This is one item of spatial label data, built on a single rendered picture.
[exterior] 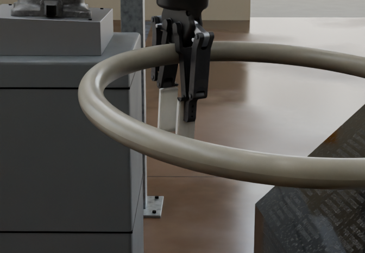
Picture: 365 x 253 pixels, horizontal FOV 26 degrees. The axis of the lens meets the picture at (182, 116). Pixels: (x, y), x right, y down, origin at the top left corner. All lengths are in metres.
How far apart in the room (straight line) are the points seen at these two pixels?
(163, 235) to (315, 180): 2.08
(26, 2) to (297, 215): 0.84
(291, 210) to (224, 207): 1.66
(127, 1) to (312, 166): 2.12
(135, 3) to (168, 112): 1.64
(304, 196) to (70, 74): 0.61
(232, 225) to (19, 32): 1.36
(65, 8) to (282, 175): 1.17
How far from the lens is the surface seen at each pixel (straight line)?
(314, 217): 1.32
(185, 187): 3.26
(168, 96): 1.19
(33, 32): 1.80
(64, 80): 1.74
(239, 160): 0.74
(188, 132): 1.16
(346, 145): 1.43
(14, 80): 1.76
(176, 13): 1.13
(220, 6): 7.80
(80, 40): 1.78
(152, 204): 3.05
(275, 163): 0.74
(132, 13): 2.82
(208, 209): 3.03
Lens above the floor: 1.14
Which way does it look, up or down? 15 degrees down
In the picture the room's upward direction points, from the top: straight up
